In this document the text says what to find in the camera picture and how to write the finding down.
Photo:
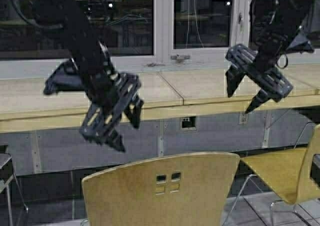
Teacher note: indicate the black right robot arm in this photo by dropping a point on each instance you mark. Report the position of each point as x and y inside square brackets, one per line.
[276, 39]

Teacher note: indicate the right robot base block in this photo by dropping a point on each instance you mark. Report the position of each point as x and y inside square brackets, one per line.
[315, 169]

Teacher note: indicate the long wooden counter table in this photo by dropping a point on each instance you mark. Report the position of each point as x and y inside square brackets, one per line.
[169, 94]

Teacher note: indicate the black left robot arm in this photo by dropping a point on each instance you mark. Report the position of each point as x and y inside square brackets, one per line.
[64, 21]

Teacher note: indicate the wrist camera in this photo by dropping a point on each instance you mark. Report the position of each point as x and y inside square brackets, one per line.
[300, 43]
[65, 78]

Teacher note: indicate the window latch handle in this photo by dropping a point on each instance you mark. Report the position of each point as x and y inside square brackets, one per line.
[180, 58]

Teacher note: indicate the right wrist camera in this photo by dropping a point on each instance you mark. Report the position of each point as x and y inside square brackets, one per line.
[300, 43]

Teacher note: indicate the wall power outlet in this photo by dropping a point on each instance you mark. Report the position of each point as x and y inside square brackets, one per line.
[188, 123]

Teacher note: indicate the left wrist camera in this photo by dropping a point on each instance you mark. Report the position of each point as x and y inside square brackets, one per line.
[65, 78]

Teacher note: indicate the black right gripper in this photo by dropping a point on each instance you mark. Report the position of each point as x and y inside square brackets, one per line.
[272, 83]

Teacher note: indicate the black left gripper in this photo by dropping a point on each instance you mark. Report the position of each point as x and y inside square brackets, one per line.
[104, 115]

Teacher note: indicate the yellow wooden chair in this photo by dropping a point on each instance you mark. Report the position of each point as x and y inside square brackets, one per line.
[286, 173]
[182, 189]

